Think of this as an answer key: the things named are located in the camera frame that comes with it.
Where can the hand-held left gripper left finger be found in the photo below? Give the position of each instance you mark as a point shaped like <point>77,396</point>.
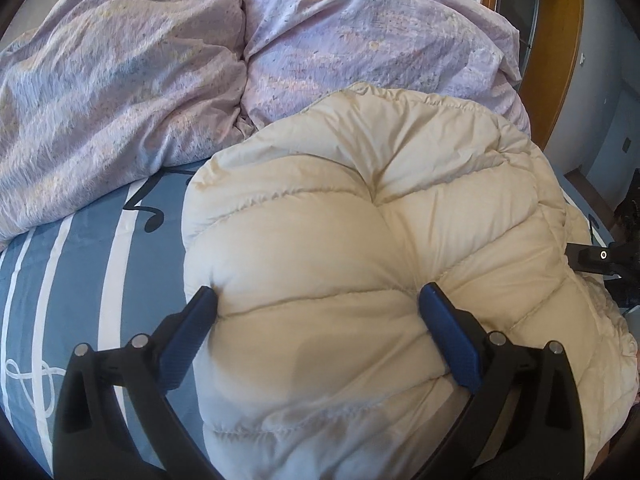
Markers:
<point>187,340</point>

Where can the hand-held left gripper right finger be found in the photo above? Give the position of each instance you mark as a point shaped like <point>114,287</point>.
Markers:
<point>450,335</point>

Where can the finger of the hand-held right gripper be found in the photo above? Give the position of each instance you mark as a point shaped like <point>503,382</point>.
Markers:
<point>587,257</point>

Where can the beige down jacket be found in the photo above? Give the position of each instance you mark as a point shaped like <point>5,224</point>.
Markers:
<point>350,260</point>

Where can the blue striped bed sheet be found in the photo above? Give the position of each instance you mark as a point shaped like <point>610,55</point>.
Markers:
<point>75,270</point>

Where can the wooden headboard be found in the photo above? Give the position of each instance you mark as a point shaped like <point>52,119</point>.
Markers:
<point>565,35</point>

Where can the lilac patterned duvet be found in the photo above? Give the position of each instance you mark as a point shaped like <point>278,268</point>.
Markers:
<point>150,85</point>

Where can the wall socket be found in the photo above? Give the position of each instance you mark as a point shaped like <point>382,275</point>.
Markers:
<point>626,145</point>

